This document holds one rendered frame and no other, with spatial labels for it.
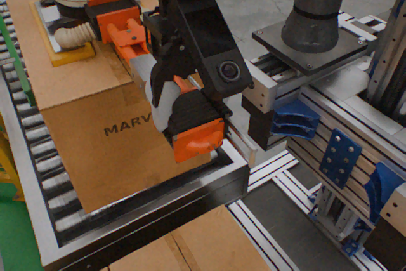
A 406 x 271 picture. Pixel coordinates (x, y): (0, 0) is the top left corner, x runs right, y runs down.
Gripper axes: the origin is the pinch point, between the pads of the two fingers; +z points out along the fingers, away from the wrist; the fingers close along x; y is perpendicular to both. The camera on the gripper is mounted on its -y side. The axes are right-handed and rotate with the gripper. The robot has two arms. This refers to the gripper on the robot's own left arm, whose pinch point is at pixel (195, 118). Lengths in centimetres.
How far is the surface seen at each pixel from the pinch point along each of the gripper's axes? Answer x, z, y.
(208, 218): -14, 66, 19
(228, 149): -32, 61, 37
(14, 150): 35, 61, 73
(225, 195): -26, 72, 27
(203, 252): -8, 66, 10
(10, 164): 44, 94, 100
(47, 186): 28, 67, 56
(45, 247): 32, 62, 31
